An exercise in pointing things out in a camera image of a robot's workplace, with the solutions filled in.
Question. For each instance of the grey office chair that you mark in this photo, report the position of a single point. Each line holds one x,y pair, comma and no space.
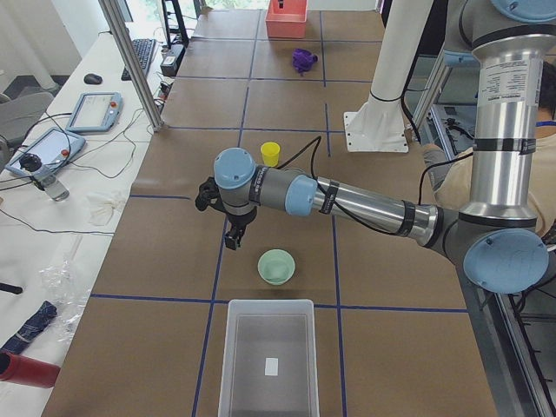
19,114

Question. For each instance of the pink plastic bin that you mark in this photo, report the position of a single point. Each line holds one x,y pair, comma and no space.
288,23

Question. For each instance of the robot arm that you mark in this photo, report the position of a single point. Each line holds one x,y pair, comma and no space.
491,239

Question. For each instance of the folded blue umbrella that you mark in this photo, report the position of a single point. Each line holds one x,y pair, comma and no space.
31,329

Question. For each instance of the clear plastic wrap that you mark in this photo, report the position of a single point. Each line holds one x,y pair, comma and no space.
68,289

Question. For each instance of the black computer mouse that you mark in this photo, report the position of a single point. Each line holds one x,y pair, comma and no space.
92,79

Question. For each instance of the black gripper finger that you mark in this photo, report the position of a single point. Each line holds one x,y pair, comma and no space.
232,240

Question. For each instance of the aluminium frame post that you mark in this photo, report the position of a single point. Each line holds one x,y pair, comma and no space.
119,30

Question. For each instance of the mint green bowl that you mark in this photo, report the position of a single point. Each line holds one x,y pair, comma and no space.
276,266

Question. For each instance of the black power box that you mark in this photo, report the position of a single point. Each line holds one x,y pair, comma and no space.
172,60

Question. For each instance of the near teach pendant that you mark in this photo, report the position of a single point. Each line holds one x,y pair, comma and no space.
55,148

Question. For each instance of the black keyboard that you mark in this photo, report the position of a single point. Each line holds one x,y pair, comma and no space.
144,48

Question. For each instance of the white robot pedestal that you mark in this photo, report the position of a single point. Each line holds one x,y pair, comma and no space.
378,125

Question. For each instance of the clear plastic storage box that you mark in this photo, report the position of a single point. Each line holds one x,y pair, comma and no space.
269,362

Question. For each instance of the yellow plastic cup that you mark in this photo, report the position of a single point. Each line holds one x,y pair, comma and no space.
270,153

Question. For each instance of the red metal bottle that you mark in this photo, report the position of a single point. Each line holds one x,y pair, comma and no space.
26,371

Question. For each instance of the teach pendant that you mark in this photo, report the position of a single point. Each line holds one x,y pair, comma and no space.
95,112
55,148

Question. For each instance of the far teach pendant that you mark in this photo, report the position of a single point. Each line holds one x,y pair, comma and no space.
95,112

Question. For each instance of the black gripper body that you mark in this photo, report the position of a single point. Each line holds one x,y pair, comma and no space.
239,220

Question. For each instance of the purple crumpled cloth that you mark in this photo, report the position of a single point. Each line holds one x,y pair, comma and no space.
303,60

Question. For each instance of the clear water bottle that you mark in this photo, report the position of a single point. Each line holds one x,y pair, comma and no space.
44,177

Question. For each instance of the white crumpled tissue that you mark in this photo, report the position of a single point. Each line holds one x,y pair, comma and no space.
102,206

